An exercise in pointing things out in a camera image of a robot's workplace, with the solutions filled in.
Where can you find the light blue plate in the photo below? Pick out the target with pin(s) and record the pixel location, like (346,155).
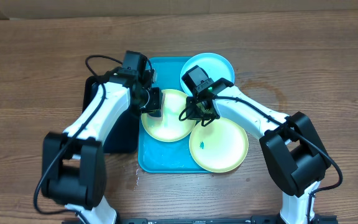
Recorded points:
(215,65)

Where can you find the green scrubbing sponge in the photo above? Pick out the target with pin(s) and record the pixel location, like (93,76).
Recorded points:
(155,114)

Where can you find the blue plastic tray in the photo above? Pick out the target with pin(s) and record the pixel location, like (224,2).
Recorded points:
(166,157)

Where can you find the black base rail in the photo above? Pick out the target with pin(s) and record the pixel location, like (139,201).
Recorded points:
(256,219)

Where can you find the yellow plate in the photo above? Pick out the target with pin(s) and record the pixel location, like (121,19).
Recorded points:
(220,146)
(168,127)

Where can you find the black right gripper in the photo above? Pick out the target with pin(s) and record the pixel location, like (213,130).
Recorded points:
(194,114)

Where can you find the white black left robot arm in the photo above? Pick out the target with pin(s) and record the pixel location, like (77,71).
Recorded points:
(73,166)

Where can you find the black plastic tray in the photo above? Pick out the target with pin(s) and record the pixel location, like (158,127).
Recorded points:
(123,138)

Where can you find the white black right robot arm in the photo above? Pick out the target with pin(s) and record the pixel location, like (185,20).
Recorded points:
(295,156)

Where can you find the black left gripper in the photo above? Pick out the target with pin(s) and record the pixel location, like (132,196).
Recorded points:
(156,102)

